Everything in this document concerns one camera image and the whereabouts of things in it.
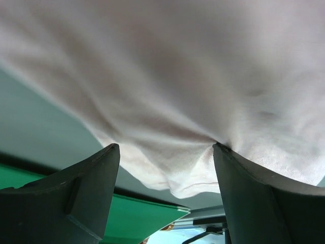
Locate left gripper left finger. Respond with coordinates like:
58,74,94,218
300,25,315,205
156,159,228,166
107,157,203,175
1,144,120,243

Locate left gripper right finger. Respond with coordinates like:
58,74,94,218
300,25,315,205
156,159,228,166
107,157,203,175
213,143,324,243

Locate pink t shirt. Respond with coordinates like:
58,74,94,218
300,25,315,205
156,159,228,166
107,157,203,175
1,1,324,198

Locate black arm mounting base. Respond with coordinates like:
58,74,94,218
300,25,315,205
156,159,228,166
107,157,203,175
174,216,227,230

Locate green book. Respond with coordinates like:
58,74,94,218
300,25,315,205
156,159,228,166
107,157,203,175
0,162,191,242

